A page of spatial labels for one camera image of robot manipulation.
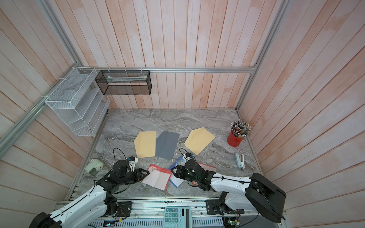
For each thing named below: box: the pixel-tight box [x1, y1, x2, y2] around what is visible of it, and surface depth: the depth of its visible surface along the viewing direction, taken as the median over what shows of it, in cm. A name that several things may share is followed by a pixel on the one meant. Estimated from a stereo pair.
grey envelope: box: [155, 130, 181, 161], surface depth 101 cm
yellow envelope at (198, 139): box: [184, 126, 216, 156], surface depth 104 cm
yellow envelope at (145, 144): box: [134, 130, 156, 159], surface depth 101 cm
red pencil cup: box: [227, 131, 244, 147], surface depth 100 cm
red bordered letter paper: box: [141, 163, 173, 191], surface depth 85 cm
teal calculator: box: [163, 205, 193, 228], surface depth 71 cm
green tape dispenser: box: [84, 158, 104, 177], surface depth 86 cm
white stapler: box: [235, 152, 245, 171], surface depth 90 cm
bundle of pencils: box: [230, 118, 252, 139], surface depth 88 cm
